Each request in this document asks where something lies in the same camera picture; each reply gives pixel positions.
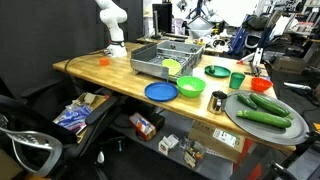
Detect red plastic bowl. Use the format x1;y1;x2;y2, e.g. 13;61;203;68
250;77;274;93

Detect orange product box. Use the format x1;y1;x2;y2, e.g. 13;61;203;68
129;112;158;142

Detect bright green plastic bowl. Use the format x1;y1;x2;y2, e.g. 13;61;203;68
176;75;207;99

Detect grey lower shelf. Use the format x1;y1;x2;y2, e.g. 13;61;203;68
109;109;234;180

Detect black table cable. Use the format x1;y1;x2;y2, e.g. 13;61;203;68
63;49;108;79

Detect white tool red tip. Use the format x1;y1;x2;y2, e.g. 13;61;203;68
236;47;265;78

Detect brown cardboard box white label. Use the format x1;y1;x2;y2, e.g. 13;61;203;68
188;120;247;164

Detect pale peanuts heap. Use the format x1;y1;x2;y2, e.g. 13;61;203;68
182;84;198;92

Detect grey round tray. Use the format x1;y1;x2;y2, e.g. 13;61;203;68
224;89;311;146

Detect open cardboard box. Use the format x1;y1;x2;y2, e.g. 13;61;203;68
53;92;109;144

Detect black office chair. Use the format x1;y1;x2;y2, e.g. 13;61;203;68
0;78;129;180

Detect grey dish rack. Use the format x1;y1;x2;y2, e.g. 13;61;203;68
129;40;204;83

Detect dark green plastic plate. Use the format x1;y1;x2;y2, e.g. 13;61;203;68
204;64;232;79

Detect black computer monitor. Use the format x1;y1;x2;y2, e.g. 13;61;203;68
151;3;174;39

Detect black metal cup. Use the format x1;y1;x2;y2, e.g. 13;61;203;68
207;90;229;115

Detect clear plastic container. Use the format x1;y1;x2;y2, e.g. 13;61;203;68
182;139;207;170

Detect green zucchini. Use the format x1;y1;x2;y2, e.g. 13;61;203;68
236;109;293;129
249;92;294;120

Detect small orange cup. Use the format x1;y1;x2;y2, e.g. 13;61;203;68
99;57;111;67

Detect blue plastic plate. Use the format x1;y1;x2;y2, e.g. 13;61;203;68
144;81;179;103

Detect blue plastic bags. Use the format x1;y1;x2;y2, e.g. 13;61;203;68
53;102;93;133

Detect small dark green cucumber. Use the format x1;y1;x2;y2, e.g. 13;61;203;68
236;93;258;111

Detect blue chair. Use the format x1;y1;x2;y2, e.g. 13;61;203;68
228;14;268;56

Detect lime green bowl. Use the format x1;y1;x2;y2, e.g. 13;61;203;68
161;58;183;76

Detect grey plastic bin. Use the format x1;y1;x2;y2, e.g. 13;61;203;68
186;15;215;39

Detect small white box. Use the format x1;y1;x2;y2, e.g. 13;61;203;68
158;133;180;156

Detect plain brown cardboard box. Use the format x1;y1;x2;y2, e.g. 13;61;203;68
272;54;307;75

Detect dark green scoop bowl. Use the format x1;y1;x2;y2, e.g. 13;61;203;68
229;71;246;90

